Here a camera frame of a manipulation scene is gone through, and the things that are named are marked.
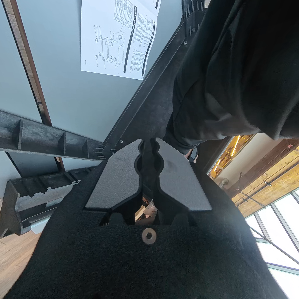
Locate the metal duct pipe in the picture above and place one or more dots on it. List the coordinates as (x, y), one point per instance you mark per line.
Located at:
(223, 183)

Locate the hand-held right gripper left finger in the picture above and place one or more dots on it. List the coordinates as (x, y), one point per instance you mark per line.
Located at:
(116, 177)

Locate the black ribbed plastic panel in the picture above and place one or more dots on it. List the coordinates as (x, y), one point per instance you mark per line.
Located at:
(42, 137)

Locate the grey desk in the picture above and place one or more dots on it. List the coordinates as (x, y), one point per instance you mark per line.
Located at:
(70, 100)

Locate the person's left forearm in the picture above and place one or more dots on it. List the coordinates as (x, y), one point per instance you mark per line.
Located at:
(233, 70)

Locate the large window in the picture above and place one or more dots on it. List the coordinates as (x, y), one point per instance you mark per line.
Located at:
(280, 233)

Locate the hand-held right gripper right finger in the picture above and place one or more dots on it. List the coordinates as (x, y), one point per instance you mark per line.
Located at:
(182, 182)

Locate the black ceiling track rail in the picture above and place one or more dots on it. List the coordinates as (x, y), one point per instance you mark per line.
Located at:
(254, 196)

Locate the large black plastic panel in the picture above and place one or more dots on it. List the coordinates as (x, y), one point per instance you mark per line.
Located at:
(151, 105)

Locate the white paper instruction sheet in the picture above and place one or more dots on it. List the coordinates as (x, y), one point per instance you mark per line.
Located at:
(112, 46)

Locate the black notched plastic panel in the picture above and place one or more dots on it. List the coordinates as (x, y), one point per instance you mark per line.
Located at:
(35, 198)

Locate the brown desk edge strip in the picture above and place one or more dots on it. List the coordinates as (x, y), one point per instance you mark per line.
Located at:
(25, 58)

